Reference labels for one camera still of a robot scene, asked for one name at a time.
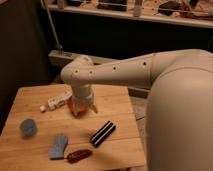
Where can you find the red ceramic cup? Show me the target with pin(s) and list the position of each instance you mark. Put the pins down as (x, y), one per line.
(71, 104)

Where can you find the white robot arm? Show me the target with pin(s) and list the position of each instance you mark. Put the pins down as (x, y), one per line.
(179, 112)

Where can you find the white wooden shelf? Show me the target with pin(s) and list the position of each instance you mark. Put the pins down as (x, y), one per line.
(194, 13)

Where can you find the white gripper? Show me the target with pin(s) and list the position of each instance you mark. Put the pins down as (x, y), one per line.
(82, 97)

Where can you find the small white cube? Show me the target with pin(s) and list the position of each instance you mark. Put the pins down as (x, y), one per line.
(42, 108)

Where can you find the blue round cup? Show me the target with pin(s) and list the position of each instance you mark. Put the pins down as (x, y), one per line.
(28, 127)

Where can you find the blue sponge cloth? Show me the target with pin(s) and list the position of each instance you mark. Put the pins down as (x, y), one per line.
(58, 147)

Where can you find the metal lamp pole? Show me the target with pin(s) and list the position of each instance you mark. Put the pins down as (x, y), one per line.
(58, 46)

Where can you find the wooden table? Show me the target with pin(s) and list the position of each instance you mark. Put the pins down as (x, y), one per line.
(121, 149)

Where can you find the dark red oblong object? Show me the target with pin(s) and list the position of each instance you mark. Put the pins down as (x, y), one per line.
(78, 155)

